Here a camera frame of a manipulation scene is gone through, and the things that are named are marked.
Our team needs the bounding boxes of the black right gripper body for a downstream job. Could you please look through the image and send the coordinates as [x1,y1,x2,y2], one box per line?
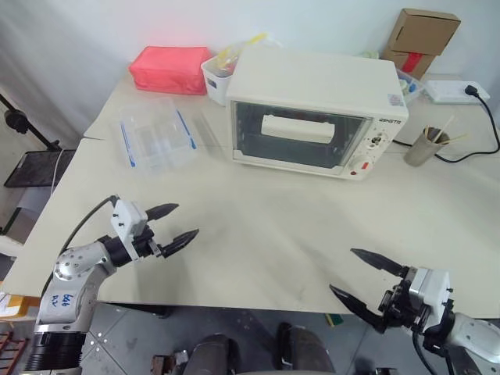
[377,265,430,337]

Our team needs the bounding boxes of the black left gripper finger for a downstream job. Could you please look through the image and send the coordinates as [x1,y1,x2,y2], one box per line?
[146,202,180,223]
[161,228,201,259]

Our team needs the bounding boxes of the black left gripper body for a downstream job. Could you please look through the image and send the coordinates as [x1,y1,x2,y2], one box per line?
[131,223,165,260]

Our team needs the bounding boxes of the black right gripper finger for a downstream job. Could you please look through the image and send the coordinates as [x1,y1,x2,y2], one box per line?
[350,248,404,278]
[329,284,388,335]

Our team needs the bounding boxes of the white toaster oven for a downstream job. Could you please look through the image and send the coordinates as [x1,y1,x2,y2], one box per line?
[226,50,410,181]

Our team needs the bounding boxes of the dark rounded shape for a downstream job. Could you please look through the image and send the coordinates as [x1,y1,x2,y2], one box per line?
[190,334,241,375]
[277,322,337,375]

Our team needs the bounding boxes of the clear box with blue latches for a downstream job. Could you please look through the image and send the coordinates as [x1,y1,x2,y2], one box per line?
[118,97,199,180]

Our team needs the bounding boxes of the grey cup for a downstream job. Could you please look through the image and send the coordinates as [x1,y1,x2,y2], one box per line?
[404,125,450,168]

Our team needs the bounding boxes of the white plastic bin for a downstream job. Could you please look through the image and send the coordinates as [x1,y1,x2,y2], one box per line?
[200,54,241,108]

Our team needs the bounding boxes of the red fabric storage box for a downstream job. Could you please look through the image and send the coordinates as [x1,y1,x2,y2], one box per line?
[128,45,213,96]

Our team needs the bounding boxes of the black metal stand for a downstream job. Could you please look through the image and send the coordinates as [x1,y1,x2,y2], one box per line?
[0,93,63,152]

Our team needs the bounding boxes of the red metal rack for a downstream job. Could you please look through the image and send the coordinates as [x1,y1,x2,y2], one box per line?
[0,331,28,375]

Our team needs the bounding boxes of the clear bag with yellow items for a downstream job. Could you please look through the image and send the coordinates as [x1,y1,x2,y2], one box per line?
[213,32,283,77]

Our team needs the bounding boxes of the clear tub with blue items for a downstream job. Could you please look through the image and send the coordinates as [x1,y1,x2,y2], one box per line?
[396,68,427,105]

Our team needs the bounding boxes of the white power strip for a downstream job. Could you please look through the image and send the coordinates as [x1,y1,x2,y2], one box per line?
[424,80,491,105]

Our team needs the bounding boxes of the cardboard box with red tape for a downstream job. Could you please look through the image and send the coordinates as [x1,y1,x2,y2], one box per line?
[380,46,438,81]

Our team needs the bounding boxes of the plain brown cardboard box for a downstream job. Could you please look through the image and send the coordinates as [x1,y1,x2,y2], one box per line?
[390,8,462,58]

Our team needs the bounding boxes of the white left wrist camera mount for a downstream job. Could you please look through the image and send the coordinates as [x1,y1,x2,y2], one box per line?
[109,200,149,261]

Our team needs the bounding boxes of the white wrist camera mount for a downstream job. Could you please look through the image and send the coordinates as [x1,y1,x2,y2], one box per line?
[109,200,149,261]
[408,267,452,333]

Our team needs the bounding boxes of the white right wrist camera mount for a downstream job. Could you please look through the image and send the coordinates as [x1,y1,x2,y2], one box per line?
[408,267,452,333]

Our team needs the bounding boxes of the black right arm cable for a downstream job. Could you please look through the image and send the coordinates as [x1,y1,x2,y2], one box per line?
[412,330,458,375]

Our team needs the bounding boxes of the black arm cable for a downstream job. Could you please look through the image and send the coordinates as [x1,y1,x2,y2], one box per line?
[58,194,120,257]
[412,330,458,375]

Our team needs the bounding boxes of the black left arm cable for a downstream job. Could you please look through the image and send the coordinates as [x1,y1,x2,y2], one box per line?
[58,194,120,257]

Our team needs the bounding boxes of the thin white cable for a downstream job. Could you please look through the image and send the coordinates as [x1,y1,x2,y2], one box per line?
[50,150,66,195]

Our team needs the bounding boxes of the glass oven door with handle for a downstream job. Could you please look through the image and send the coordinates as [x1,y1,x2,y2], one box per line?
[229,99,375,177]

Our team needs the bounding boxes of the black plug with cable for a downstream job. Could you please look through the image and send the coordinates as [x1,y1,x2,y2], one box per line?
[392,84,500,164]

